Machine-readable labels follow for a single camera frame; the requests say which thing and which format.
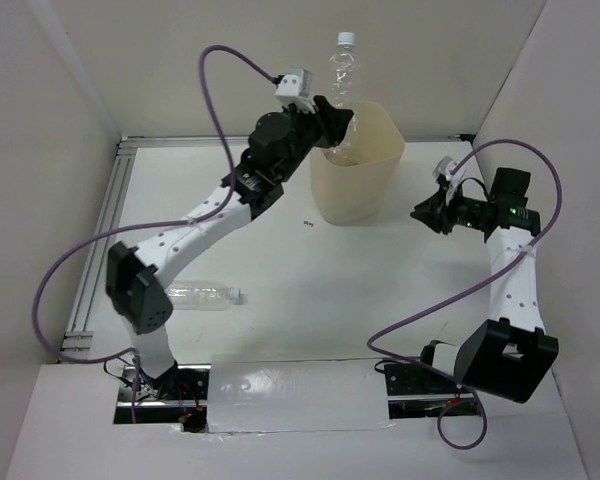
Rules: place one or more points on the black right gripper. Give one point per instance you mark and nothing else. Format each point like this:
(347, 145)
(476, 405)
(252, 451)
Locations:
(435, 213)

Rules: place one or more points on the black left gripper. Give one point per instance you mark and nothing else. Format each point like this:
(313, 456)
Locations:
(330, 122)

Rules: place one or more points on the clear bottle grey cap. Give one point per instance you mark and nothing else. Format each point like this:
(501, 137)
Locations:
(345, 78)

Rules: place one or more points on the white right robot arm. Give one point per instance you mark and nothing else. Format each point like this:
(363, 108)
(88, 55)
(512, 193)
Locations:
(510, 352)

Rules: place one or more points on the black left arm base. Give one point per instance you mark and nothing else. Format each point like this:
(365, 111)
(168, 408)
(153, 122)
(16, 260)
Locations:
(184, 404)

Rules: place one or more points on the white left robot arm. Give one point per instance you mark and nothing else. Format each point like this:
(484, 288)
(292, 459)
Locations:
(137, 277)

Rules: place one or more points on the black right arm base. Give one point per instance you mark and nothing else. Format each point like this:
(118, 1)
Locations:
(416, 393)

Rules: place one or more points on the beige plastic bin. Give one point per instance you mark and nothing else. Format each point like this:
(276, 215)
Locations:
(344, 194)

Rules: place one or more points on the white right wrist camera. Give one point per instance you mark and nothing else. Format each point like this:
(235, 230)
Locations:
(449, 173)

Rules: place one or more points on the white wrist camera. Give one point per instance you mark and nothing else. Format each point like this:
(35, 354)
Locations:
(293, 88)
(449, 173)

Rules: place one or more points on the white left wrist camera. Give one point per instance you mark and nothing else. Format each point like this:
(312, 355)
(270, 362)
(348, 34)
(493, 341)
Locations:
(293, 88)

